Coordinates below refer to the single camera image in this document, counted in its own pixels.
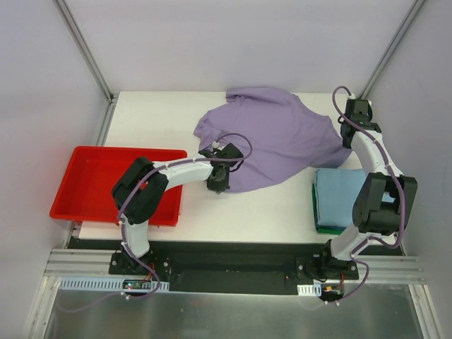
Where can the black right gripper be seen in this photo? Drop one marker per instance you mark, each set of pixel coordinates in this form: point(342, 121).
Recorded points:
point(347, 135)

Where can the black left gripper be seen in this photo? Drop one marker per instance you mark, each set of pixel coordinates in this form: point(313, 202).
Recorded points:
point(231, 151)

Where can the lilac t shirt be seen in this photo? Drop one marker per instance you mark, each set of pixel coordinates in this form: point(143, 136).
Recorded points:
point(276, 131)

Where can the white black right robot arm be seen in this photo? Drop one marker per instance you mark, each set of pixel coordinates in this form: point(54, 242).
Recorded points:
point(383, 205)

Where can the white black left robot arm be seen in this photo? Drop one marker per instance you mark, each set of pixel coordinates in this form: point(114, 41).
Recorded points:
point(140, 189)

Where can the light blue folded t shirt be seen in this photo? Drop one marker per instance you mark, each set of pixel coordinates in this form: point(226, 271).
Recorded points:
point(336, 193)

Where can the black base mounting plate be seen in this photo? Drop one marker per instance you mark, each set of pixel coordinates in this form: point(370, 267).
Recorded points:
point(218, 267)

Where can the green folded t shirt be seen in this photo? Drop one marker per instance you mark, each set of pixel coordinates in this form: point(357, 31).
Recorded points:
point(335, 230)

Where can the red plastic tray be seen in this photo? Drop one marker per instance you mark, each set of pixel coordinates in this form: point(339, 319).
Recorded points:
point(84, 194)

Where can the right aluminium frame post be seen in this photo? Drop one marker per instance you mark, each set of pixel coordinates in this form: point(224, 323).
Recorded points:
point(402, 31)

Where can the aluminium frame post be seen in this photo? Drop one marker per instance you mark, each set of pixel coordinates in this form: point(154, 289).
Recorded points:
point(83, 48)
point(402, 31)

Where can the right perforated cable duct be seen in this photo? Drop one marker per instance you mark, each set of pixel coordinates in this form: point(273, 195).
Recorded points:
point(313, 290)

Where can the perforated cable duct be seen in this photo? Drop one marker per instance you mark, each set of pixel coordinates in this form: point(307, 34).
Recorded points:
point(113, 285)
point(313, 290)

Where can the left perforated cable duct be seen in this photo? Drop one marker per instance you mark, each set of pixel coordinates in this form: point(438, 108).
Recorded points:
point(113, 285)

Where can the left aluminium frame post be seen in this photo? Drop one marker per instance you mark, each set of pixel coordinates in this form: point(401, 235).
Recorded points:
point(83, 48)

